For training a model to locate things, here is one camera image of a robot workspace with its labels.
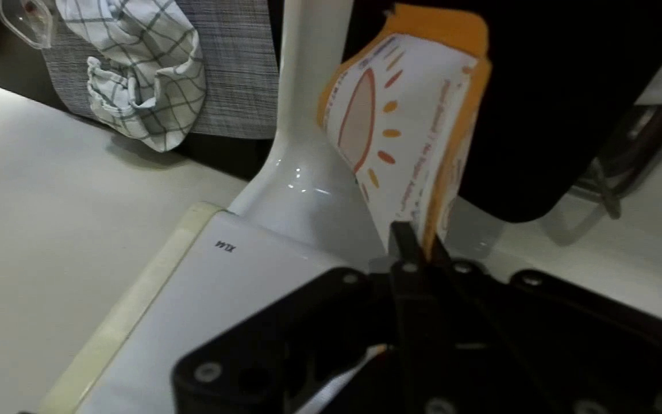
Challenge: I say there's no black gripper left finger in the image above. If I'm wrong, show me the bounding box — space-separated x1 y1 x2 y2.
170 222 456 414

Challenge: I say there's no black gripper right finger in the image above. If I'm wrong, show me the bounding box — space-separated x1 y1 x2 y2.
426 233 662 414

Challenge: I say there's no white checkered cloth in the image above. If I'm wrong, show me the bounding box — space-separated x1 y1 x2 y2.
52 0 209 155

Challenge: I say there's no clear plastic item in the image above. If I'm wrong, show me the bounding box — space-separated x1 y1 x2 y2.
0 0 66 53

